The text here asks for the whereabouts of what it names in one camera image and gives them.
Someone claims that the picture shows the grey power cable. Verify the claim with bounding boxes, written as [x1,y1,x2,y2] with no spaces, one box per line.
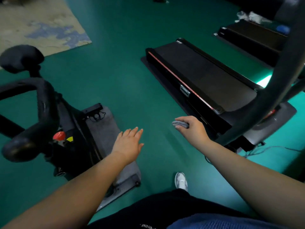
[243,145,303,158]

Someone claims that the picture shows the grey cleaning cloth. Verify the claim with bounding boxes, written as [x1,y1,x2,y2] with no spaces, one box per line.
[172,120,190,129]

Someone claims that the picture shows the person's right forearm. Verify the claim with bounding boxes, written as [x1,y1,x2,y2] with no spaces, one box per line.
[199,140,305,229]

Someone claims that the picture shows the person's blue shirt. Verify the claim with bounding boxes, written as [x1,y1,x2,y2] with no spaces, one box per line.
[166,213,286,229]

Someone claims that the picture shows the black treadmill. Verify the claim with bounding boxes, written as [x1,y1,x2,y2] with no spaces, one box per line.
[141,0,305,153]
[218,19,288,67]

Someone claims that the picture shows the person's left hand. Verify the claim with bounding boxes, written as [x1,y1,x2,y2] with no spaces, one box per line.
[111,127,145,166]

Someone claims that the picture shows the person's left forearm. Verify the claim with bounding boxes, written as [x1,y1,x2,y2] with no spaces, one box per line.
[2,152,134,229]

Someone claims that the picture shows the red round knob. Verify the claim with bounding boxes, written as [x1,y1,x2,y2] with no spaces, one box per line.
[53,131,66,142]

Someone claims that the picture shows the white sneaker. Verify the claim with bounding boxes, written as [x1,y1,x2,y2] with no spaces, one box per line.
[174,172,188,191]

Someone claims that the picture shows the black exercise bike frame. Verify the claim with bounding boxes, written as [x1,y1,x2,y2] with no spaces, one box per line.
[0,45,141,189]

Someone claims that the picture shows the white crumpled cloth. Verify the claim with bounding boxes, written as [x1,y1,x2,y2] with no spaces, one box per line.
[235,10,271,24]

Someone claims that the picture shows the person's right hand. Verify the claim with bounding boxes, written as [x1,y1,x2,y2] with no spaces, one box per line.
[174,116,211,153]

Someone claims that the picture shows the blue round object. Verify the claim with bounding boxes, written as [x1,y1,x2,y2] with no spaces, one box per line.
[276,25,291,35]

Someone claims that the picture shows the person's black trousers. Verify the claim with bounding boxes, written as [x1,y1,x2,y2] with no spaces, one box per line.
[85,189,258,229]

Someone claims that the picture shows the beige patterned rug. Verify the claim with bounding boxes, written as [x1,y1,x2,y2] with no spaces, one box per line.
[0,0,92,69]

